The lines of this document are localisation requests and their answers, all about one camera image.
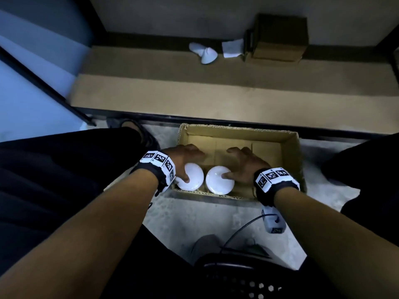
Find person's right hand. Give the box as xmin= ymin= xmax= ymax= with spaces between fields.
xmin=222 ymin=147 xmax=271 ymax=184

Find person's left hand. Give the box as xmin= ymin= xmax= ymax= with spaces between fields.
xmin=162 ymin=144 xmax=206 ymax=184

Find white jar with blue label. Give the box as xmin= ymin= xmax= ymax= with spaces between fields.
xmin=205 ymin=166 xmax=235 ymax=195
xmin=174 ymin=162 xmax=205 ymax=192

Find brown cardboard box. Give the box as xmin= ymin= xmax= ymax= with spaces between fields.
xmin=170 ymin=123 xmax=308 ymax=201

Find black frame wooden shelf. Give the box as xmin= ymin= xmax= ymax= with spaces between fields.
xmin=0 ymin=0 xmax=399 ymax=136

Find person's left forearm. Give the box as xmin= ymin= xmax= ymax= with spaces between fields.
xmin=0 ymin=169 xmax=160 ymax=299

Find person's right forearm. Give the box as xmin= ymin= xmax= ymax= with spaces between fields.
xmin=273 ymin=186 xmax=399 ymax=299

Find person's right leg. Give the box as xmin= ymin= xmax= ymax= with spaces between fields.
xmin=321 ymin=133 xmax=399 ymax=246

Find person's leg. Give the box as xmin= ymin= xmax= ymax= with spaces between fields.
xmin=321 ymin=133 xmax=399 ymax=246
xmin=0 ymin=127 xmax=150 ymax=276

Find person's left leg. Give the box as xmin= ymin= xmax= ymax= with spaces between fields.
xmin=0 ymin=127 xmax=150 ymax=276

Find black wristband with marker tags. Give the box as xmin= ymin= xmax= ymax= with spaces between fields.
xmin=130 ymin=151 xmax=177 ymax=196
xmin=254 ymin=167 xmax=300 ymax=206

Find black sandal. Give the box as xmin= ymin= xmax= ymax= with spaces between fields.
xmin=106 ymin=118 xmax=161 ymax=150

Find black perforated plastic stool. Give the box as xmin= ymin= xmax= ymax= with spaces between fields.
xmin=193 ymin=252 xmax=312 ymax=299

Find white paper piece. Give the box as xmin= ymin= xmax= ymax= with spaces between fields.
xmin=222 ymin=39 xmax=244 ymax=59

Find small flat brown carton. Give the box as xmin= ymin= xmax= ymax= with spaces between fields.
xmin=251 ymin=14 xmax=309 ymax=62

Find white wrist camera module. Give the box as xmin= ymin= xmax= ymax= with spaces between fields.
xmin=261 ymin=206 xmax=287 ymax=235

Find thin black cable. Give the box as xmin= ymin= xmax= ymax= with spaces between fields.
xmin=219 ymin=214 xmax=278 ymax=254

